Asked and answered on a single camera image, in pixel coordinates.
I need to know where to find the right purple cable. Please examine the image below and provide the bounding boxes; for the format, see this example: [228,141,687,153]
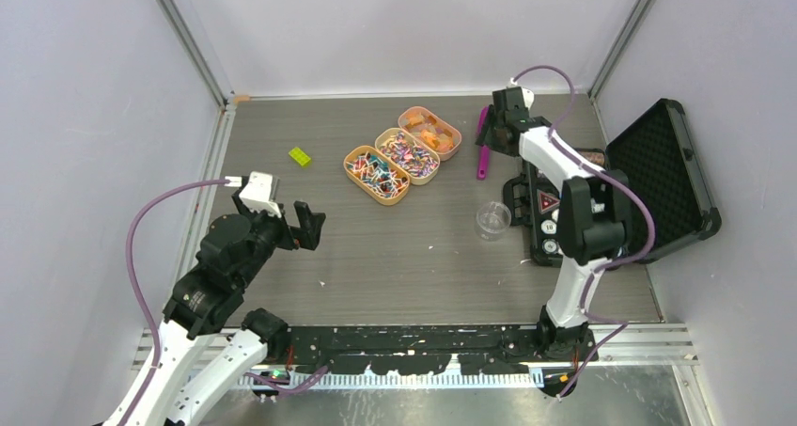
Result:
[510,65,657,400]

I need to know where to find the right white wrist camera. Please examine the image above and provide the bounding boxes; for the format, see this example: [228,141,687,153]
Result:
[505,78,535,111]

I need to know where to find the magenta plastic scoop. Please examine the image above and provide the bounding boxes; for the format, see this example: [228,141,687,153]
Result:
[476,105,492,181]

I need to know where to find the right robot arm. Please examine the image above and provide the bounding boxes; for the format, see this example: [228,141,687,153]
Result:
[477,87,631,361]

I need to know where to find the clear plastic cup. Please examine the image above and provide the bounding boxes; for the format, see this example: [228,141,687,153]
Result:
[476,201,511,241]

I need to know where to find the black poker chip case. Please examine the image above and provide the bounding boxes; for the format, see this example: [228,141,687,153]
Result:
[502,99,722,267]

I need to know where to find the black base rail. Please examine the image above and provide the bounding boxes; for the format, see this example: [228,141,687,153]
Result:
[263,324,598,375]

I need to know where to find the tan tray round lollipops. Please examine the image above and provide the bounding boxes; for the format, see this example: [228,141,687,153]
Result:
[343,146,411,206]

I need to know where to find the cream tray swirl lollipops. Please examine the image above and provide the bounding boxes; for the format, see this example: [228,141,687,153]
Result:
[375,128,441,185]

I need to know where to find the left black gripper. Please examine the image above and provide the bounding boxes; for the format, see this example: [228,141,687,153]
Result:
[235,189,325,287]

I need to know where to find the pink tray popsicle candies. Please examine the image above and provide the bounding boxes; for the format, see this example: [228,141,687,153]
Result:
[398,106,462,161]

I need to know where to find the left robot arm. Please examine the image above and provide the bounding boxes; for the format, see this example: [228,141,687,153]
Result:
[105,201,326,425]

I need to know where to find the yellow-green toy brick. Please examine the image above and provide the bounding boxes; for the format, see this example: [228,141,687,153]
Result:
[289,147,312,167]

